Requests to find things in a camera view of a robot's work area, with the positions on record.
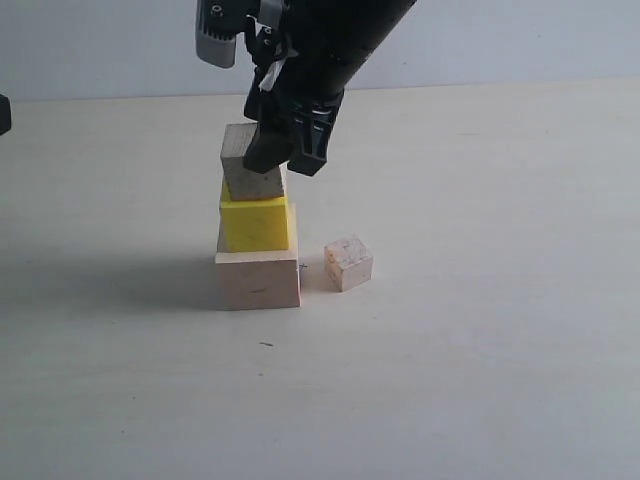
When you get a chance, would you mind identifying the yellow cube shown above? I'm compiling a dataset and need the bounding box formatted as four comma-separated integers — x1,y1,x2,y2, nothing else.
219,180,291,253

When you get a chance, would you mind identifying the medium wooden cube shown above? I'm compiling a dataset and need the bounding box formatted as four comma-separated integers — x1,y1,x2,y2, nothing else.
220,123,286,201

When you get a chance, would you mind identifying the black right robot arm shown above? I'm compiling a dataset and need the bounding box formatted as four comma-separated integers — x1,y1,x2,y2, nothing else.
243,1,414,177

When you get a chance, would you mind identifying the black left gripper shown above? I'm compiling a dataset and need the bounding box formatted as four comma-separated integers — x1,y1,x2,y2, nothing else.
0,95,12,135

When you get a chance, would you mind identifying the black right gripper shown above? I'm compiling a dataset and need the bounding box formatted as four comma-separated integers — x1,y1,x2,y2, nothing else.
243,19,380,176

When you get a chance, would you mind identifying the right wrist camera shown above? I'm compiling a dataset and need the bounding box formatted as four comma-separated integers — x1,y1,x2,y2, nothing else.
194,0,286,69

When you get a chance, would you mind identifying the small wooden cube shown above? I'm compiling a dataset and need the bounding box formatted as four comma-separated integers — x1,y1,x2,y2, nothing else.
324,235,374,292

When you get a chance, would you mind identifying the large wooden cube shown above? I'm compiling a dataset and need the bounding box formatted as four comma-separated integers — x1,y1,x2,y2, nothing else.
214,204,301,310

